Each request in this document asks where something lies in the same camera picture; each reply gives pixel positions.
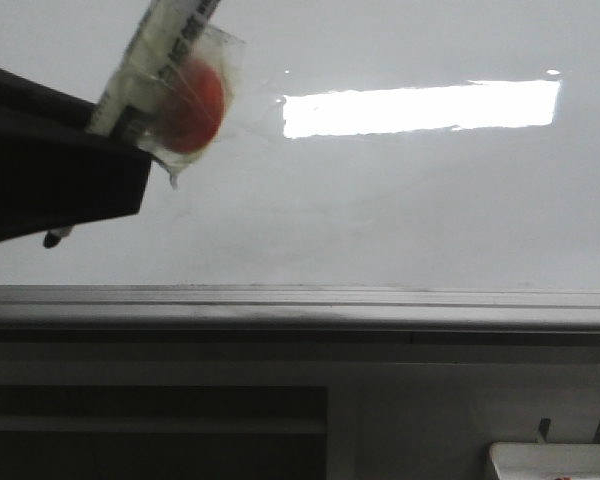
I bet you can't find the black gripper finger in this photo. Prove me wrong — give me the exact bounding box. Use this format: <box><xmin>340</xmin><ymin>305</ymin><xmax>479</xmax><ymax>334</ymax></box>
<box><xmin>0</xmin><ymin>68</ymin><xmax>152</xmax><ymax>248</ymax></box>

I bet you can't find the white black whiteboard marker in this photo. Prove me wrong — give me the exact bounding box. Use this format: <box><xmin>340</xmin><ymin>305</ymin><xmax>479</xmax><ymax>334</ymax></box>
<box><xmin>42</xmin><ymin>0</ymin><xmax>246</xmax><ymax>250</ymax></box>

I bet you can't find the white plastic marker tray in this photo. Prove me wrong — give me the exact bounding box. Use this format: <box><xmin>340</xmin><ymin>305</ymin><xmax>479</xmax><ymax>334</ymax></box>
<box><xmin>483</xmin><ymin>418</ymin><xmax>600</xmax><ymax>479</ymax></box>

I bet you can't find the white whiteboard with aluminium frame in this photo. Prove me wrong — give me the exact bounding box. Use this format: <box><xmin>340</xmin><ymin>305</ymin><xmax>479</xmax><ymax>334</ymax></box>
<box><xmin>0</xmin><ymin>1</ymin><xmax>600</xmax><ymax>331</ymax></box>

